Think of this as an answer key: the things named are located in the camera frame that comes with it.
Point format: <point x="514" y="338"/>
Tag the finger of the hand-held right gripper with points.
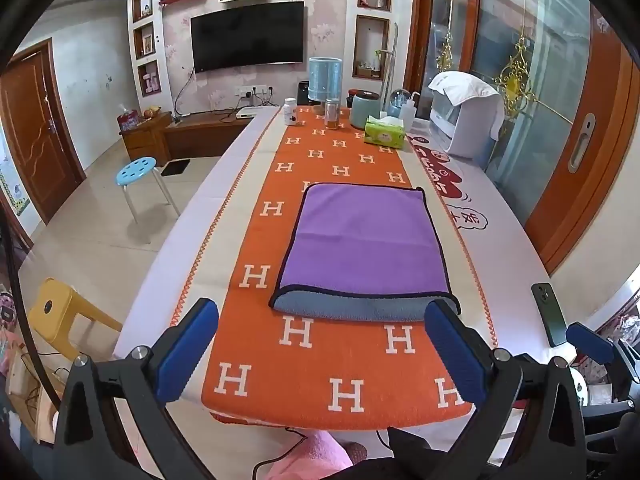
<point x="591" y="343"/>

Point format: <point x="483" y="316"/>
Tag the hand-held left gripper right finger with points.
<point x="456" y="355"/>

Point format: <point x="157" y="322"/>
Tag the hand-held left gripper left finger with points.
<point x="186" y="355"/>

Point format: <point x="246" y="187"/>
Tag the purple towel with grey underside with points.
<point x="365" y="230"/>

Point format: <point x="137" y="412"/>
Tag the dark green smartphone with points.
<point x="548" y="315"/>

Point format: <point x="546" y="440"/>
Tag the orange letter-print blanket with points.
<point x="300" y="370"/>

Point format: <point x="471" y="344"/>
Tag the yellow plastic stool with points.
<point x="55" y="310"/>

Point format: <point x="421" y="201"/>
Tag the white printed tablecloth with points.
<point x="212" y="200"/>

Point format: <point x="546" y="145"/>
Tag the cardboard box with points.
<point x="25" y="390"/>

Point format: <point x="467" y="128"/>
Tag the pink cloth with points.
<point x="315" y="460"/>

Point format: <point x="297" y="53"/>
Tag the black floor mat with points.
<point x="176" y="167"/>

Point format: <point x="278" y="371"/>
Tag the blue round stool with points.
<point x="136" y="170"/>

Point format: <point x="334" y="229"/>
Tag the wood-framed glass sliding door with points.
<point x="607" y="125"/>

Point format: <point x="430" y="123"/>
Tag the wooden television cabinet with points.
<point x="200" y="135"/>

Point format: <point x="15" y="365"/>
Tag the white countertop appliance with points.
<point x="462" y="130"/>

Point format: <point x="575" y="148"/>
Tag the green tissue box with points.
<point x="384" y="132"/>

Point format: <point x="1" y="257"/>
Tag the red box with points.
<point x="128" y="121"/>

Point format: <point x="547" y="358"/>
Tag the fruit on cabinet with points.
<point x="151" y="111"/>

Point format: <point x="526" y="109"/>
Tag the white squeeze bottle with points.
<point x="407" y="112"/>

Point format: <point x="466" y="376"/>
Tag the white set-top box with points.
<point x="247" y="113"/>

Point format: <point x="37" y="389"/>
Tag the glass globe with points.
<point x="396" y="105"/>

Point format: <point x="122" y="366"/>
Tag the teal canister with dark lid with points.
<point x="365" y="110"/>

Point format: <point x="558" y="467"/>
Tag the white pill bottle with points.
<point x="290" y="112"/>

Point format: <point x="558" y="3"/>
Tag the white appliance with cloth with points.
<point x="467" y="89"/>

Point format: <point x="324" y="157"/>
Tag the glass jar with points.
<point x="332" y="116"/>

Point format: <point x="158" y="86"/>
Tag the brown wooden door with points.
<point x="35" y="130"/>

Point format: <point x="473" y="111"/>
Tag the black small appliance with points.
<point x="304" y="94"/>

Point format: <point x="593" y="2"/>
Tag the metal pole stand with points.
<point x="389" y="75"/>

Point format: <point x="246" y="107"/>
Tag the blue water bucket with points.
<point x="325" y="79"/>

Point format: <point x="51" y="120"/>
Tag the white wall power socket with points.
<point x="253" y="91"/>

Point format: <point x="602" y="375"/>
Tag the black wall television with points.
<point x="247" y="37"/>

